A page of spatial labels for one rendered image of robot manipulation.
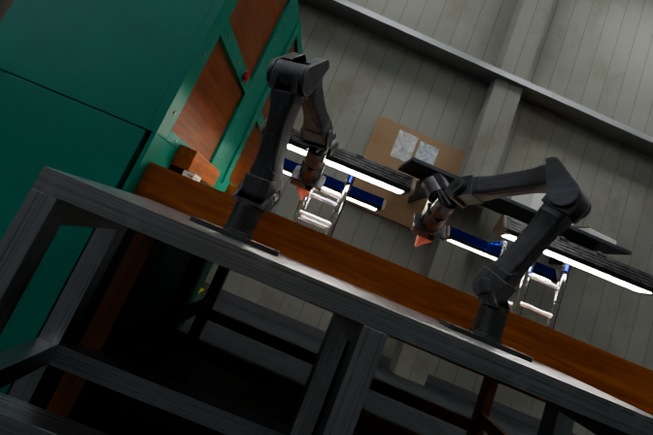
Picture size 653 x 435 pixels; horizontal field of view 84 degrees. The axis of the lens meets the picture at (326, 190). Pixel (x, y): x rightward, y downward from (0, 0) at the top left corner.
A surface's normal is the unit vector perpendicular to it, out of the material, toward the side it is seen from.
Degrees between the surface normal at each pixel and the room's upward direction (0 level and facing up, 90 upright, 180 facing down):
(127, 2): 90
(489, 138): 90
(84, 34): 90
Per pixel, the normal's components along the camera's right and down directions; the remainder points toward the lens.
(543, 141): 0.10, -0.15
